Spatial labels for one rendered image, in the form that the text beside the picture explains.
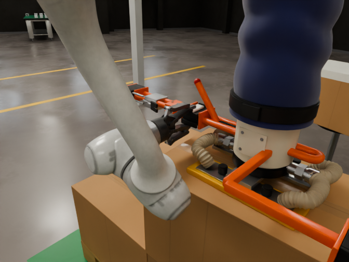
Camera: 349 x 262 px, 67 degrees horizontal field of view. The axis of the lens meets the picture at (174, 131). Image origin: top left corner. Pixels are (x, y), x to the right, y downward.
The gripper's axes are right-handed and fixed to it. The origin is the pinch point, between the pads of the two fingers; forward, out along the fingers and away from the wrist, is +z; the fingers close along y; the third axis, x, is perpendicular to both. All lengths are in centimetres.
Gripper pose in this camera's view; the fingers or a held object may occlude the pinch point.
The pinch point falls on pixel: (195, 114)
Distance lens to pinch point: 92.9
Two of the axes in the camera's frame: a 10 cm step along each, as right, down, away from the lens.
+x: 7.3, 3.1, -6.1
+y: -0.1, 8.9, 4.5
